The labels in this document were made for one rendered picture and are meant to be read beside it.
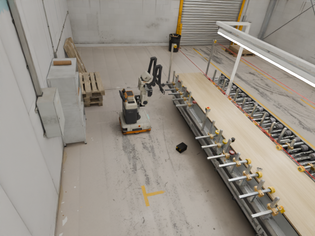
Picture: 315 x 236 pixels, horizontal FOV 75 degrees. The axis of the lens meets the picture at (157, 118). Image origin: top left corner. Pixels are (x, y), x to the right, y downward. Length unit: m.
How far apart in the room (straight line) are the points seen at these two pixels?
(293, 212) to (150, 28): 9.04
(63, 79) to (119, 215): 2.38
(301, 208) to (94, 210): 2.87
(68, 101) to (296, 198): 3.80
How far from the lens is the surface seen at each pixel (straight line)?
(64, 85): 3.91
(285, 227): 3.29
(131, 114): 4.47
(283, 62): 2.92
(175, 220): 3.61
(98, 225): 3.58
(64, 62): 4.29
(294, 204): 3.29
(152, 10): 10.30
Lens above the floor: 3.18
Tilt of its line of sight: 36 degrees down
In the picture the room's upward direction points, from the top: 5 degrees clockwise
